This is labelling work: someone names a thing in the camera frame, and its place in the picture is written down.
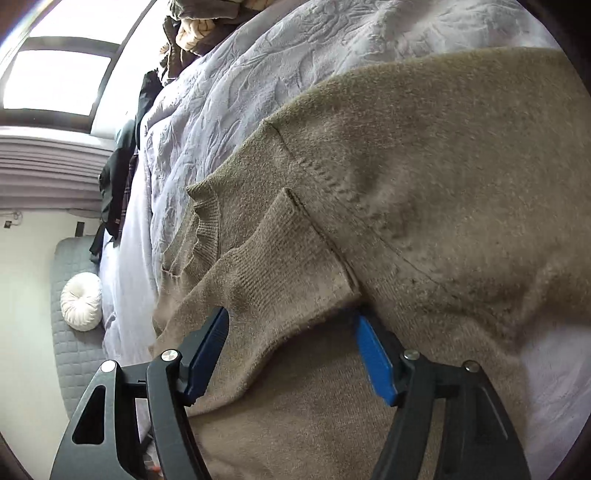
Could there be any tan knit sweater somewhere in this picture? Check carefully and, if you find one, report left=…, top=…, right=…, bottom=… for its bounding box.
left=153, top=48, right=590, bottom=479

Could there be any dark green black clothes pile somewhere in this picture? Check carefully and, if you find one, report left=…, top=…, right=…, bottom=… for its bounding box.
left=89, top=70, right=163, bottom=265

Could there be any striped cream brown clothes pile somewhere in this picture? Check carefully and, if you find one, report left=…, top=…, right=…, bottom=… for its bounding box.
left=158, top=0, right=273, bottom=86

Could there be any white round pleated cushion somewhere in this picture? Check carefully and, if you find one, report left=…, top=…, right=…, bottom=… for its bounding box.
left=60, top=272, right=102, bottom=332

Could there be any grey pleated curtain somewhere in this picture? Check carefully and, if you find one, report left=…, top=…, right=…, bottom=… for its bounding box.
left=0, top=126, right=114, bottom=218

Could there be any lavender embossed bed blanket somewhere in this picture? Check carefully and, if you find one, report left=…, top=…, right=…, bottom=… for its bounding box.
left=108, top=1, right=590, bottom=479

